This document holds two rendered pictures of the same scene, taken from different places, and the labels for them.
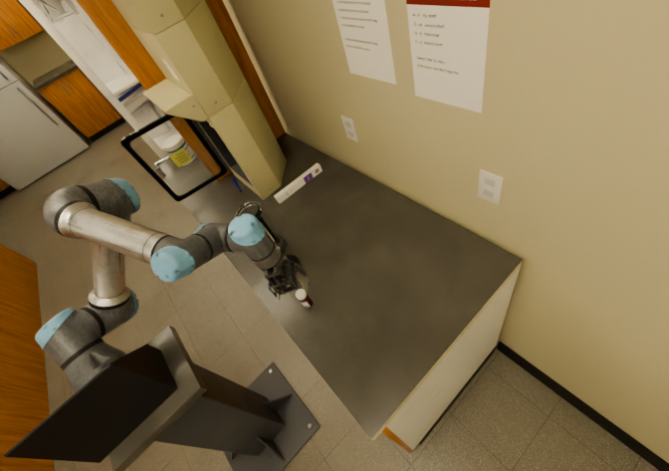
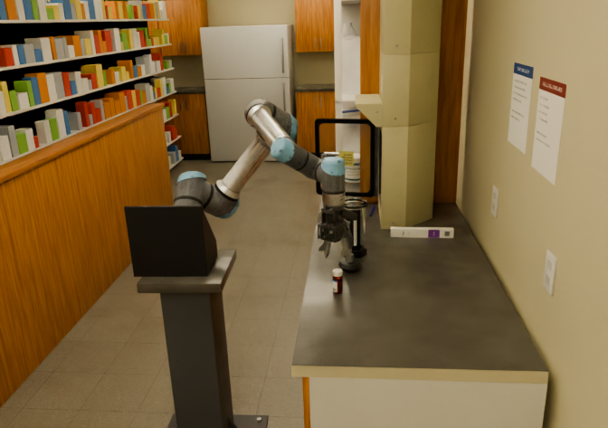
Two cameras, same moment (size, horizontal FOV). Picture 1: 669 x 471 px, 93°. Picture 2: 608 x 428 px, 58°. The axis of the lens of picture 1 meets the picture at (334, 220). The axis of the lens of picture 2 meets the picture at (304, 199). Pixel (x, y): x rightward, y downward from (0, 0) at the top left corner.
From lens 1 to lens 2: 1.11 m
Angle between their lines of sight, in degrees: 37
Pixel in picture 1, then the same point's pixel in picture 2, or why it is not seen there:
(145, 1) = (392, 34)
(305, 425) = not seen: outside the picture
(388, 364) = (351, 347)
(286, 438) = not seen: outside the picture
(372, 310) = (379, 320)
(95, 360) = not seen: hidden behind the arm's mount
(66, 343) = (189, 187)
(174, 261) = (284, 144)
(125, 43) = (370, 59)
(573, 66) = (587, 147)
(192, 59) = (398, 80)
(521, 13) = (574, 104)
